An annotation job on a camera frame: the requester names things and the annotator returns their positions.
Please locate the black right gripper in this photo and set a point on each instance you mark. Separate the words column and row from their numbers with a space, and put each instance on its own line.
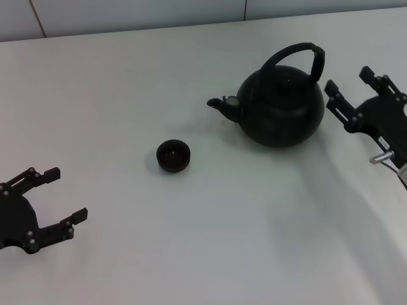
column 388, row 124

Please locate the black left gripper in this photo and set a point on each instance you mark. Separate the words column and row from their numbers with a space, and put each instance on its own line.
column 16, row 219

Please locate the black round teapot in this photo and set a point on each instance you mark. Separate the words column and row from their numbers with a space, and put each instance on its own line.
column 280, row 111

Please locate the small dark teacup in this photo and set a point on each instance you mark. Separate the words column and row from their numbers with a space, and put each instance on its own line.
column 173, row 160

